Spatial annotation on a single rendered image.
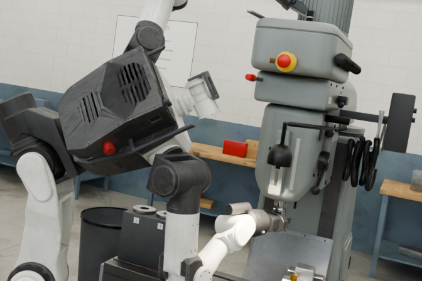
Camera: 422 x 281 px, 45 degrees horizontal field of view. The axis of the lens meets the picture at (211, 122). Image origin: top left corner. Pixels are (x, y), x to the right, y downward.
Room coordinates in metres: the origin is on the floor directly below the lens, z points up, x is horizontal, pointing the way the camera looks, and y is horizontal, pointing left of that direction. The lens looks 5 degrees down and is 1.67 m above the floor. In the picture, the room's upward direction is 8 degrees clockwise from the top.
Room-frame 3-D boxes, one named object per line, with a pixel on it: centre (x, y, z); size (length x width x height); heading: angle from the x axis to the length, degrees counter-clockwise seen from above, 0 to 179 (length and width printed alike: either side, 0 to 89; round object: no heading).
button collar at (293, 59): (1.52, -0.20, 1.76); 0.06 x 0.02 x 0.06; 69
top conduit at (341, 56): (1.71, -0.43, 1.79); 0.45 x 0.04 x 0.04; 159
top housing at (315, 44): (1.74, -0.28, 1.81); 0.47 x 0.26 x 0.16; 159
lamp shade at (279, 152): (1.49, -0.22, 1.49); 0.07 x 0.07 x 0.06
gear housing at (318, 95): (1.77, -0.30, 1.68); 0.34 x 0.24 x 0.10; 159
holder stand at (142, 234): (1.92, 0.16, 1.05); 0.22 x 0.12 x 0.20; 71
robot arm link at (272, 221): (1.66, -0.22, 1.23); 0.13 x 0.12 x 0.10; 48
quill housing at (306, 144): (1.73, -0.28, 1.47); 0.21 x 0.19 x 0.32; 69
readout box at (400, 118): (1.89, -0.70, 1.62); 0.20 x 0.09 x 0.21; 159
